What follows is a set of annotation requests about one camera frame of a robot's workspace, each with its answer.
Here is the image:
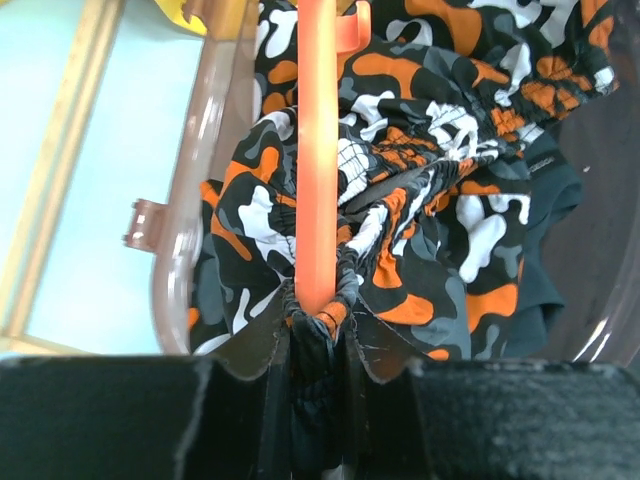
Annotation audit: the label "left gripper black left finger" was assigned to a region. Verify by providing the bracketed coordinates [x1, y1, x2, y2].
[1, 287, 293, 479]

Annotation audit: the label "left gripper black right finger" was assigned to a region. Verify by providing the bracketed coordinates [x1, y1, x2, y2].
[344, 309, 639, 479]

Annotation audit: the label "orange black camouflage shorts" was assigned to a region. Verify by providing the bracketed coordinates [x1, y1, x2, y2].
[188, 1, 617, 360]

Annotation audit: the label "orange hanger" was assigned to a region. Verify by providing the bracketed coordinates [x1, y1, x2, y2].
[295, 1, 371, 315]

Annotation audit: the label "dark navy shorts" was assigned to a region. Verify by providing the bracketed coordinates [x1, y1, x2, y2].
[503, 133, 584, 358]

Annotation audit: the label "yellow shorts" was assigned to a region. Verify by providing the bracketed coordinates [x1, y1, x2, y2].
[157, 0, 211, 36]

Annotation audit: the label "translucent pink laundry basket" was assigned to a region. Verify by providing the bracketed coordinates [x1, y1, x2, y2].
[125, 1, 639, 364]

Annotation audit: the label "wooden clothes rack frame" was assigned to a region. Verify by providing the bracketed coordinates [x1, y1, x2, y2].
[1, 1, 126, 357]

